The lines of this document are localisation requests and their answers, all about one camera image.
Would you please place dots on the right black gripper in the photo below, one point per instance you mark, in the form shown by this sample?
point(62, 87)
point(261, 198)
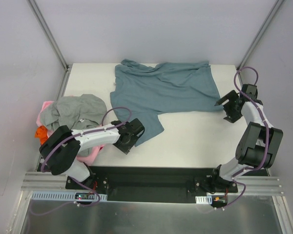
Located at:
point(232, 107)

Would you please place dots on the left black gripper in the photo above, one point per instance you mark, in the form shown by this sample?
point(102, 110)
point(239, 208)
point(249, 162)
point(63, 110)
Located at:
point(133, 134)

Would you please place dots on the blue-grey t shirt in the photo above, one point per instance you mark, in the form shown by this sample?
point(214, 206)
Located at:
point(166, 88)

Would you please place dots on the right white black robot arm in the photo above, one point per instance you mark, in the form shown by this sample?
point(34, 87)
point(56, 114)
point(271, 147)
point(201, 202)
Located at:
point(258, 145)

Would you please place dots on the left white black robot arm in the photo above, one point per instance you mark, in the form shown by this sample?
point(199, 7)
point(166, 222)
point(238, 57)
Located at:
point(61, 149)

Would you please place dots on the grey t shirt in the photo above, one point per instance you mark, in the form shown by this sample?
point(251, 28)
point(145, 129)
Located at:
point(79, 113)

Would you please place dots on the orange t shirt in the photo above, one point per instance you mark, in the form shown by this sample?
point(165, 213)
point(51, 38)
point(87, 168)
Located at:
point(41, 134)

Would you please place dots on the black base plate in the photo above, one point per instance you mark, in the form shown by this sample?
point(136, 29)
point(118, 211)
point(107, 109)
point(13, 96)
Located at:
point(160, 185)

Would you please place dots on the aluminium front rail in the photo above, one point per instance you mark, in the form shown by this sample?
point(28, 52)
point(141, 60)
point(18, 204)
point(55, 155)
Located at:
point(255, 185)

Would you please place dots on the right slotted cable duct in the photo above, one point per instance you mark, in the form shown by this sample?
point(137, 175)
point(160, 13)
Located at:
point(204, 200)

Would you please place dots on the slotted cable duct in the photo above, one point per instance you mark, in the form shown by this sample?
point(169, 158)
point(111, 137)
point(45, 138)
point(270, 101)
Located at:
point(204, 200)
point(68, 196)

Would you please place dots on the left slotted cable duct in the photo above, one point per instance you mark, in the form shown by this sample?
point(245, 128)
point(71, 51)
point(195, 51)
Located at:
point(68, 196)

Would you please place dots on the left aluminium frame post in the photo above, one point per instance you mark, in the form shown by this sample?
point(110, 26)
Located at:
point(47, 32)

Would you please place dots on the aluminium frame post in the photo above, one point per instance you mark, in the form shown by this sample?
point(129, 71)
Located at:
point(47, 32)
point(278, 4)

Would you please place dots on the right aluminium frame post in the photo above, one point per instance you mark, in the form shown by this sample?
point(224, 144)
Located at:
point(278, 4)

